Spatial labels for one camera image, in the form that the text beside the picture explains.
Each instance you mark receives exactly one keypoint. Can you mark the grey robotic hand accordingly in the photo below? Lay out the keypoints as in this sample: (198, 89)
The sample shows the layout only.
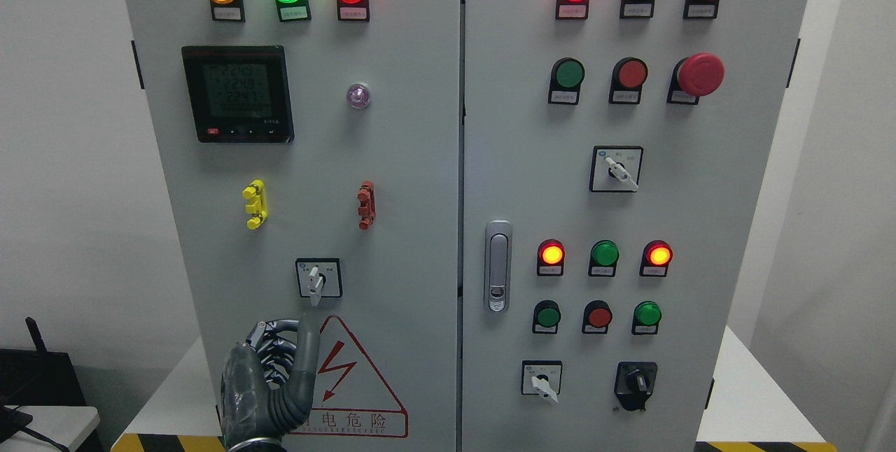
(268, 381)

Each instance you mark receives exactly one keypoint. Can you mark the white rotary switch door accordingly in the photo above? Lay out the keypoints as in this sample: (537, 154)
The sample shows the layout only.
(319, 278)

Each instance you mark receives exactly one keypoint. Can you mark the silver black robot forearm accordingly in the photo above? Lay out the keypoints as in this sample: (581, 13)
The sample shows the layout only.
(257, 445)

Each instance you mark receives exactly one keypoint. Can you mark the red triangle warning sticker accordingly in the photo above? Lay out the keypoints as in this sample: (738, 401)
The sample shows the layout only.
(352, 398)

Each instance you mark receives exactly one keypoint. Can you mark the white platform with hazard stripe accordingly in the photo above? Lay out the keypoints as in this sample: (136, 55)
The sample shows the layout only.
(747, 412)

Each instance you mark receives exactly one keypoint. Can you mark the yellow terminal connector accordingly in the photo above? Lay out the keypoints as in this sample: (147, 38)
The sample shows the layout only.
(256, 204)

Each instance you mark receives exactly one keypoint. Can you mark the red terminal connector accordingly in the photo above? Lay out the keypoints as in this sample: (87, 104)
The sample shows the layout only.
(367, 208)

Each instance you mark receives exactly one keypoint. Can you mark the black device with antenna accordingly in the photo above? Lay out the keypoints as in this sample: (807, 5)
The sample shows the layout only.
(36, 377)

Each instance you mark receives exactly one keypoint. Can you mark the grey left cabinet door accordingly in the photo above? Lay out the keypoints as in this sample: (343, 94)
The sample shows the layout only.
(400, 277)

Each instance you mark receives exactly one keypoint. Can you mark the grey cabinet door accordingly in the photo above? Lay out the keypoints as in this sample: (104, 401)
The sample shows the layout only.
(530, 162)
(400, 277)

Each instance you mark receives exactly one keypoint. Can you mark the green push button lower left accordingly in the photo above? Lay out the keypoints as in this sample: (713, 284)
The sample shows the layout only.
(546, 317)

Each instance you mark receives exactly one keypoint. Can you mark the green push button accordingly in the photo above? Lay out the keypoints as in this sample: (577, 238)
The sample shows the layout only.
(646, 318)
(566, 78)
(546, 317)

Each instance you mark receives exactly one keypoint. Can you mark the black digital power meter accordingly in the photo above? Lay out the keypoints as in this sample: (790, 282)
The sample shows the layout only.
(239, 93)

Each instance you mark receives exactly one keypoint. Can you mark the small purple clear lamp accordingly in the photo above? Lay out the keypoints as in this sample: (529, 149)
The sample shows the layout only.
(358, 96)

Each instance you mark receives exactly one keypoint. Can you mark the red lit lamp middle left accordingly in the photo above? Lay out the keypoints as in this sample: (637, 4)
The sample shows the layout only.
(550, 258)

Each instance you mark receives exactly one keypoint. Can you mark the red push button lower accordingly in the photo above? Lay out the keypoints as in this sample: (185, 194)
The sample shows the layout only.
(596, 318)

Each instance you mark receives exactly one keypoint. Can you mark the red push button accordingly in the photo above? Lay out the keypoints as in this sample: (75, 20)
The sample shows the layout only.
(596, 318)
(628, 77)

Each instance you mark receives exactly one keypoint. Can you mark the green lamp middle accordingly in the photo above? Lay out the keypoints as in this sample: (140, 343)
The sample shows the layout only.
(603, 259)

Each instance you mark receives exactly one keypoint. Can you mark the green push button lower right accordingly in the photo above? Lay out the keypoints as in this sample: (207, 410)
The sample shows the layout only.
(646, 318)

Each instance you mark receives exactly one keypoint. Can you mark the red lit lamp middle right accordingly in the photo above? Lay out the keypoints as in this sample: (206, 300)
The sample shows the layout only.
(655, 259)

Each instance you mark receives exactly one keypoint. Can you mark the green push button upper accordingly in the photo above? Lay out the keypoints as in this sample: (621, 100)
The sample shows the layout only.
(566, 78)

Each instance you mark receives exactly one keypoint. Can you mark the grey right cabinet door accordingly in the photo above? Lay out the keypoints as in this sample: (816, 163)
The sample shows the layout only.
(530, 162)

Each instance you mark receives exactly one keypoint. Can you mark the red push button upper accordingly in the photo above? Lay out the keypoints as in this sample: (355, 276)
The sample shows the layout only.
(628, 77)

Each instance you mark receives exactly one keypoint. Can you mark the red emergency stop button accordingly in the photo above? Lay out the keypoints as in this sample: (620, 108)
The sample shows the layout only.
(694, 77)

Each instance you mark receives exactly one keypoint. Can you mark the white rotary switch lower right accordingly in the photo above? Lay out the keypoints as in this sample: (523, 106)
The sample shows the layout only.
(541, 378)

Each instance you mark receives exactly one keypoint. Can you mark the white rotary switch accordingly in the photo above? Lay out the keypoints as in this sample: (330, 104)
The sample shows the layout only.
(541, 378)
(615, 168)

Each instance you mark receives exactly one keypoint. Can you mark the silver door handle lock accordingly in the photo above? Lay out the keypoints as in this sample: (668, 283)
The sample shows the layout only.
(497, 264)

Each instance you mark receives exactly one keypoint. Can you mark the black rotary selector switch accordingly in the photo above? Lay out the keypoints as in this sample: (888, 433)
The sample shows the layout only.
(634, 384)

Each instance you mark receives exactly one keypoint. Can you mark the white rotary switch upper right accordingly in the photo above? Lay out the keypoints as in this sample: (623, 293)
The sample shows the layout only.
(615, 168)

